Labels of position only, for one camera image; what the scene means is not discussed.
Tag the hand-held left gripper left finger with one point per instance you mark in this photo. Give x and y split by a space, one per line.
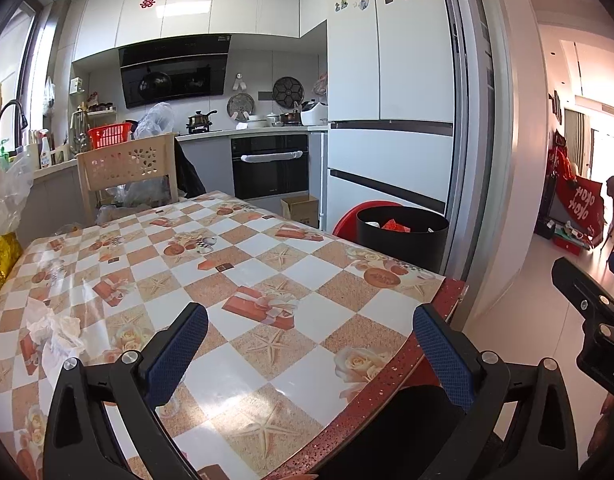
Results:
179 350

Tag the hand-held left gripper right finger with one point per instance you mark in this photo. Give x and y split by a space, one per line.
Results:
444 355

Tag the black trash bin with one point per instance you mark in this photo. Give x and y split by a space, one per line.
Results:
402 250

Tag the person's right hand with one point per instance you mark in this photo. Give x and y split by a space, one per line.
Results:
609 405

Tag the red gift box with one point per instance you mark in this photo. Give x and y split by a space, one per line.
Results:
567 245

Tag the red printed banner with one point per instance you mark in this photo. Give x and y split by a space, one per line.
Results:
587 210

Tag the crumpled white tissue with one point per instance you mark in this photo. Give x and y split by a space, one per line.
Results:
52 332

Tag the beige curtain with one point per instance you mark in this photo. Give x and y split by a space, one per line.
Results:
574 140

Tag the translucent plastic bag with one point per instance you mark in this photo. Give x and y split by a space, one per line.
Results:
137 192

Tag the red plastic chair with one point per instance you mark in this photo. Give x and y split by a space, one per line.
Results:
344 222

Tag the dark jacket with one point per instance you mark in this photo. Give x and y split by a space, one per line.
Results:
189 172

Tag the cardboard box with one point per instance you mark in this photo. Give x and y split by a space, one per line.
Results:
301 211

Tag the grey kitchen counter cabinet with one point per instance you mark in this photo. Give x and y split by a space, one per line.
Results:
217 165

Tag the beige plastic chair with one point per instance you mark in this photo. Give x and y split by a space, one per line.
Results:
127 160

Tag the gold foil bag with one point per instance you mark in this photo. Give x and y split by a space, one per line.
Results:
2 260

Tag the black built-in oven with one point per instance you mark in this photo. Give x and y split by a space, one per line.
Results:
269 167

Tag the red plastic basket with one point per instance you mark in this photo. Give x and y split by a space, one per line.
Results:
109 136

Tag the bluish clear plastic bag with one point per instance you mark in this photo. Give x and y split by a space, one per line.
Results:
154 120

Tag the bunch of clear plastic bags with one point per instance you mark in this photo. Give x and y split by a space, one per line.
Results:
7 195

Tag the white spray bottle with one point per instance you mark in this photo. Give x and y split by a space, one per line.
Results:
46 152

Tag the white ceramic pot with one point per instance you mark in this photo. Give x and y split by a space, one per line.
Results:
257 121

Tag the steel lidded pot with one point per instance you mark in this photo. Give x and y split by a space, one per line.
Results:
274 119

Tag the grey round trivet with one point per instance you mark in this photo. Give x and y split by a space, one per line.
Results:
240 106

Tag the dark cooking pot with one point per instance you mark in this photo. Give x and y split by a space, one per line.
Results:
290 118

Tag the white rice cooker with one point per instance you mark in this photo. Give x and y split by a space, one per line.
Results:
313 114

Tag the white refrigerator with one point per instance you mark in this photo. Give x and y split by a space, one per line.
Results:
387 85

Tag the black range hood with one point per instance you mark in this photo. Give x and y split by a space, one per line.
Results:
174 72

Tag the dark round flower trivet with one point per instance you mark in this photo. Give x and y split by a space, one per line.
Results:
288 92

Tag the white hanging plastic bag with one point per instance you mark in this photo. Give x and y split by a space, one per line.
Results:
49 92

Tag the black kitchen faucet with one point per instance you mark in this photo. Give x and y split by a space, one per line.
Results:
17 107

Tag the white upper cabinets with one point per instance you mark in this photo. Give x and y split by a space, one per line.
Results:
197 15

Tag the red paper cutout sticker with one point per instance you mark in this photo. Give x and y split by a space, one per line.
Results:
147 2

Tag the dark wall pictures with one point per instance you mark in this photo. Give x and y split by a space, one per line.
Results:
556 106

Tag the grey sliding door frame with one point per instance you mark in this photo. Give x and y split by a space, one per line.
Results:
479 135

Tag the wall shelf with jars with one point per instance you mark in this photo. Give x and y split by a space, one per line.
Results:
99 106

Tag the white wall hook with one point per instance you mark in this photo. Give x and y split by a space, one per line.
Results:
239 82

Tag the white wall box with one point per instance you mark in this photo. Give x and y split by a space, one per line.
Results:
76 85

